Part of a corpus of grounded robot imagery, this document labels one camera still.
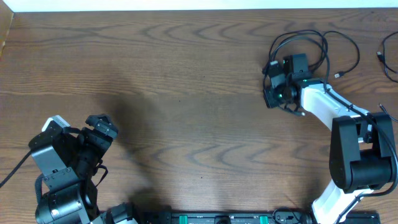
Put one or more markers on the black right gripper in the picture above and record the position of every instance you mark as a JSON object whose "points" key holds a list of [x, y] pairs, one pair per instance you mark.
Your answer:
{"points": [[270, 101]]}

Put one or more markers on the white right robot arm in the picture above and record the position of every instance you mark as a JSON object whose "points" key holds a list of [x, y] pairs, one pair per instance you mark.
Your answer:
{"points": [[363, 158]]}

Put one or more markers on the cardboard box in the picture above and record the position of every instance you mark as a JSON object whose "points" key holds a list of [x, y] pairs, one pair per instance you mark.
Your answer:
{"points": [[6, 17]]}

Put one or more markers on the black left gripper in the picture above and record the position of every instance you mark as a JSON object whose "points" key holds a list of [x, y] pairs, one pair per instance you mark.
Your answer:
{"points": [[101, 129]]}

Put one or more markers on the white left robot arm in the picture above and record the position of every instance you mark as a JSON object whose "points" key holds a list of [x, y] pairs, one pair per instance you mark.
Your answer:
{"points": [[68, 158]]}

